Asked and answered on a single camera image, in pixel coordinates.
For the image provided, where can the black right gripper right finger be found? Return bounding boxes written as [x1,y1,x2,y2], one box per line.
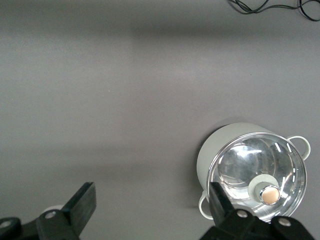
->
[199,181,315,240]

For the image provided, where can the glass pot lid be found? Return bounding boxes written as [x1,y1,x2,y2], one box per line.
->
[206,132,308,225]

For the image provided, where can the pale green cooking pot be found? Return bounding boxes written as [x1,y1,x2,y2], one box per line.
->
[196,122,311,221]

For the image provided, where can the thin black cable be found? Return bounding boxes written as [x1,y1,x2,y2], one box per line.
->
[297,0,320,22]
[227,0,301,15]

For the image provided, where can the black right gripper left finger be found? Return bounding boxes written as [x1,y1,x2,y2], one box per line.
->
[0,181,97,240]

